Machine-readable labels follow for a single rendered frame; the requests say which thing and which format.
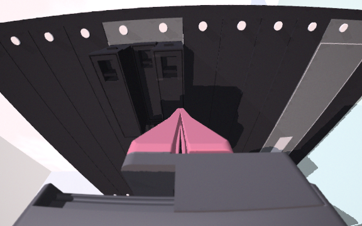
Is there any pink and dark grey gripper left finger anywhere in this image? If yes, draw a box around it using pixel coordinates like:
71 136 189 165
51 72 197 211
127 109 180 154

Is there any black server rack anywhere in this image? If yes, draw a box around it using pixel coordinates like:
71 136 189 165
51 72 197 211
0 4 362 196

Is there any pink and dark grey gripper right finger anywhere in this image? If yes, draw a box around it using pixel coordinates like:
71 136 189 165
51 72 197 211
180 108 233 153

